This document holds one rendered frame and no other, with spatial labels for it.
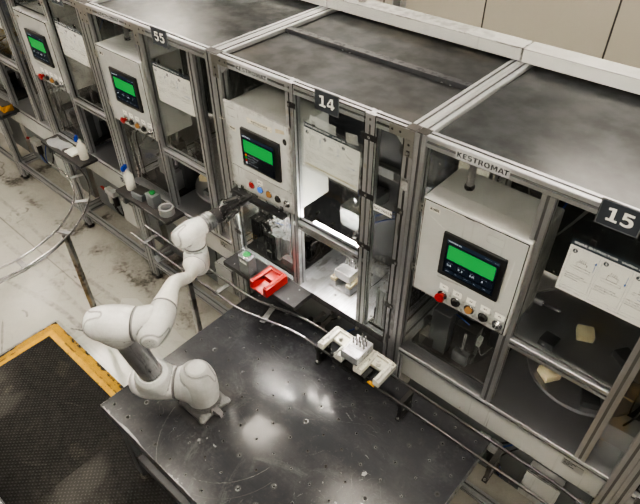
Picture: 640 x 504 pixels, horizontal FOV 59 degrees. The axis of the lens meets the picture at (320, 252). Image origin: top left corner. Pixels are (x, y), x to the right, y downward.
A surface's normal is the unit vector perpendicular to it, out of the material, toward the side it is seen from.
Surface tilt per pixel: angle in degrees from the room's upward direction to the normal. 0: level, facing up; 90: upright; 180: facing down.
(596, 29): 90
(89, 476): 0
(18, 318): 0
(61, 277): 0
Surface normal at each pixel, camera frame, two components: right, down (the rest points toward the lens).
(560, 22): -0.66, 0.50
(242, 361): 0.00, -0.76
